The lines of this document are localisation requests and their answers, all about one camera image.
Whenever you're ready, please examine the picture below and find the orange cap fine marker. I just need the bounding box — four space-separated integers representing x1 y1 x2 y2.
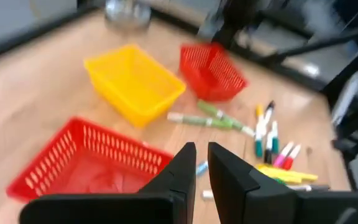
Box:
255 103 265 139

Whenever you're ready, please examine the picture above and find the black cap fine marker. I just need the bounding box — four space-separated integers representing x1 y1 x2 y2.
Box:
263 100 276 134
264 130 273 165

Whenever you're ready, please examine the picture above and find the red plastic basket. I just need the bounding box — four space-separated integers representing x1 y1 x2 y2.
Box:
6 116 174 203
178 42 249 103

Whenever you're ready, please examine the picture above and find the yellow plastic basket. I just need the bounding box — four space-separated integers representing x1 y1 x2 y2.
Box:
83 43 187 129

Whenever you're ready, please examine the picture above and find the red cap fine marker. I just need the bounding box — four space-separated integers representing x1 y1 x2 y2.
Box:
282 144 301 171

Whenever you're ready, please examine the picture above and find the white shade table lamp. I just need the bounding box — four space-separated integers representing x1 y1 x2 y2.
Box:
104 0 152 31

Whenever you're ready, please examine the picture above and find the pink cap fine marker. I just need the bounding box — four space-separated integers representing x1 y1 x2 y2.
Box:
273 141 295 169

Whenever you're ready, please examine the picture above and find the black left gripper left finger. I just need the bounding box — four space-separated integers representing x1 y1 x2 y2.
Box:
19 141 198 224

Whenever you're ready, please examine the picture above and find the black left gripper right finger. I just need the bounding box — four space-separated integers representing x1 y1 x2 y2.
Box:
208 141 358 224

